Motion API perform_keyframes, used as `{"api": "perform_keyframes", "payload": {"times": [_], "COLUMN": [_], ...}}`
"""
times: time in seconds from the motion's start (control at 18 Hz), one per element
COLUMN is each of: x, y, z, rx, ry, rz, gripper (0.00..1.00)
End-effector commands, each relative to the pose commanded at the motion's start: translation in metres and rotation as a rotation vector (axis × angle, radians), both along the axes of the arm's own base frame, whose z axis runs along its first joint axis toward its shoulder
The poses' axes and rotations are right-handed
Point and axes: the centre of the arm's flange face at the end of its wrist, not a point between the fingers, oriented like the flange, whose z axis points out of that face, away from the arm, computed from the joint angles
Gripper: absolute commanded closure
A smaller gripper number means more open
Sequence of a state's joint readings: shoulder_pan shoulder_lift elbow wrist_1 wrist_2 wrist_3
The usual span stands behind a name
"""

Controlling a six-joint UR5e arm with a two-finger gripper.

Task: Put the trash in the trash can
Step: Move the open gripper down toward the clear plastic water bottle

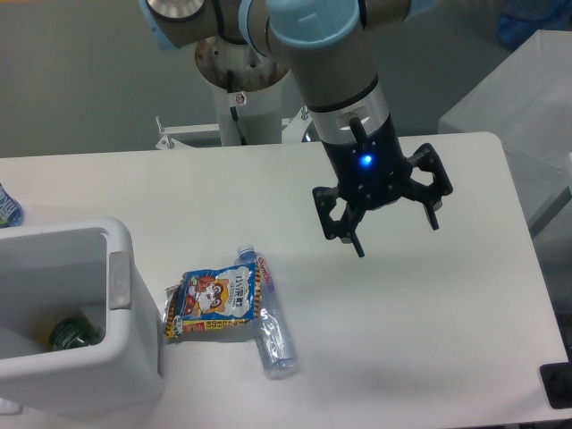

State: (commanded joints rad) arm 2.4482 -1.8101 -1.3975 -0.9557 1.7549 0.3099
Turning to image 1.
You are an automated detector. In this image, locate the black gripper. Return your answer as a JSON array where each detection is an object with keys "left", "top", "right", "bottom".
[{"left": 312, "top": 109, "right": 454, "bottom": 259}]

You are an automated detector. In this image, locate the clear plastic water bottle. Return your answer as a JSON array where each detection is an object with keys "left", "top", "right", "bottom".
[{"left": 237, "top": 244, "right": 299, "bottom": 380}]

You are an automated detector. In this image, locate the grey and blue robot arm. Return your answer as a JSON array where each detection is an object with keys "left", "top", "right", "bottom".
[{"left": 139, "top": 1, "right": 453, "bottom": 244}]

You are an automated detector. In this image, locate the white trash can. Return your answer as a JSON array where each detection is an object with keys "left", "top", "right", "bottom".
[{"left": 1, "top": 218, "right": 164, "bottom": 414}]

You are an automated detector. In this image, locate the grey covered box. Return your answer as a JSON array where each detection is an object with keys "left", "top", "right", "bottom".
[{"left": 437, "top": 30, "right": 571, "bottom": 238}]

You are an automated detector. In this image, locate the blue snack bag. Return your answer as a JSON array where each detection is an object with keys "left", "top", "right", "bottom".
[{"left": 163, "top": 263, "right": 261, "bottom": 339}]

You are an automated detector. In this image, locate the blue bag in corner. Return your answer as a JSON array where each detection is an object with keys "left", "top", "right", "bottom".
[{"left": 495, "top": 1, "right": 571, "bottom": 51}]

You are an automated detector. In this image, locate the black device at table edge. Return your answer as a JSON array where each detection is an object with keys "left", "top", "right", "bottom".
[{"left": 540, "top": 362, "right": 571, "bottom": 409}]

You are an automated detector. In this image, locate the blue labelled bottle at edge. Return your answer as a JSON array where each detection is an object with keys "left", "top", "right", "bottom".
[{"left": 0, "top": 185, "right": 25, "bottom": 229}]

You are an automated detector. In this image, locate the white pedestal base bracket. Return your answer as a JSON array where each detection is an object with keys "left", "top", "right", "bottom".
[{"left": 155, "top": 106, "right": 319, "bottom": 150}]

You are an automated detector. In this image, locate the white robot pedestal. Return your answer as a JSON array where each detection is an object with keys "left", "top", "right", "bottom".
[{"left": 195, "top": 36, "right": 290, "bottom": 147}]

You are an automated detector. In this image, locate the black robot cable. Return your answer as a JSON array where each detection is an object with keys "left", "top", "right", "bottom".
[{"left": 226, "top": 70, "right": 248, "bottom": 147}]

